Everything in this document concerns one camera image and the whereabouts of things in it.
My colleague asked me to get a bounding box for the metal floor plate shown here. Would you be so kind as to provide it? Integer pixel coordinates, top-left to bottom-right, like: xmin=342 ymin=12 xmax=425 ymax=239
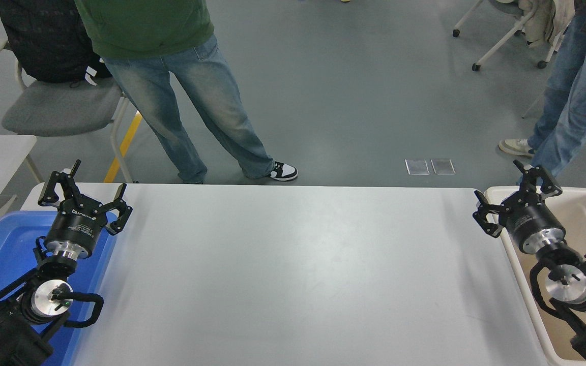
xmin=431 ymin=159 xmax=457 ymax=176
xmin=405 ymin=159 xmax=431 ymax=176

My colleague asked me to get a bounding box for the blue plastic tray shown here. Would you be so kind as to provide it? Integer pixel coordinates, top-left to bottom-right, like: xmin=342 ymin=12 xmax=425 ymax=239
xmin=0 ymin=210 xmax=119 ymax=366

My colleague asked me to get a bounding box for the grey padded chair white frame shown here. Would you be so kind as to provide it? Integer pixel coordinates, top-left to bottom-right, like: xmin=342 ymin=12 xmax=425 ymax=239
xmin=0 ymin=35 xmax=138 ymax=184

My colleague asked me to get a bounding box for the pale draped garment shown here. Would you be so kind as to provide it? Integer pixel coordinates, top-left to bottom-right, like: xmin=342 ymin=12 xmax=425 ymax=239
xmin=519 ymin=0 xmax=576 ymax=49

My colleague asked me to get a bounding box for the black quilted jacket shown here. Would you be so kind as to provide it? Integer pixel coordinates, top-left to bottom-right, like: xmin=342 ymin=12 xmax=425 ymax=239
xmin=0 ymin=0 xmax=112 ymax=83

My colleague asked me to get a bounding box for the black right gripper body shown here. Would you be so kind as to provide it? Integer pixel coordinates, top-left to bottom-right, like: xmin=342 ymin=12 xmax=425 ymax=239
xmin=500 ymin=196 xmax=566 ymax=250

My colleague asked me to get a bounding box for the person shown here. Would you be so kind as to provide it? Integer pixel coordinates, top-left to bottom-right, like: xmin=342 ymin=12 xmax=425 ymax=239
xmin=499 ymin=0 xmax=586 ymax=178
xmin=74 ymin=0 xmax=299 ymax=185

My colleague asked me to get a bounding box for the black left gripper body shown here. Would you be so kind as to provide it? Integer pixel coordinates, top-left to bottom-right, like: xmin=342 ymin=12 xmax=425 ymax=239
xmin=44 ymin=198 xmax=109 ymax=254

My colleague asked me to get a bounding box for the white-legged wheeled chair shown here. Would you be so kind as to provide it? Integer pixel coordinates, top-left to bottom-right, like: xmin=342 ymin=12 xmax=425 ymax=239
xmin=452 ymin=0 xmax=576 ymax=72

